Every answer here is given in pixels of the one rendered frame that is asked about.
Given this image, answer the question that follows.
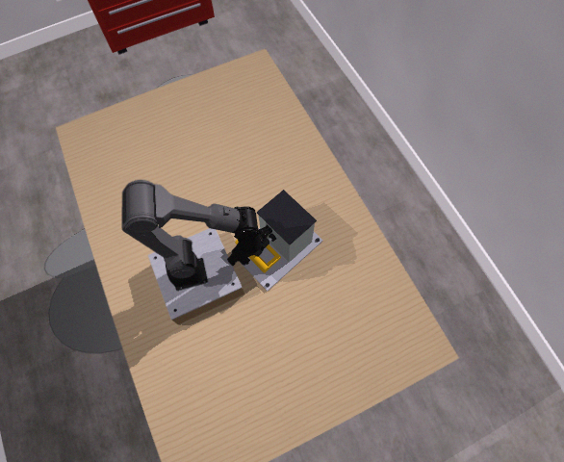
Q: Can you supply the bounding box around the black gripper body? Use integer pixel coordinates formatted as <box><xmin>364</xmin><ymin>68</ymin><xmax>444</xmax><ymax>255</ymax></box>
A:
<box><xmin>227</xmin><ymin>225</ymin><xmax>272</xmax><ymax>266</ymax></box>

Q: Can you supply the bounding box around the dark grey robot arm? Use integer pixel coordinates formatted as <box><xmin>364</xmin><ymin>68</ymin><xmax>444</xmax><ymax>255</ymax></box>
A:
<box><xmin>122</xmin><ymin>180</ymin><xmax>260</xmax><ymax>291</ymax></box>

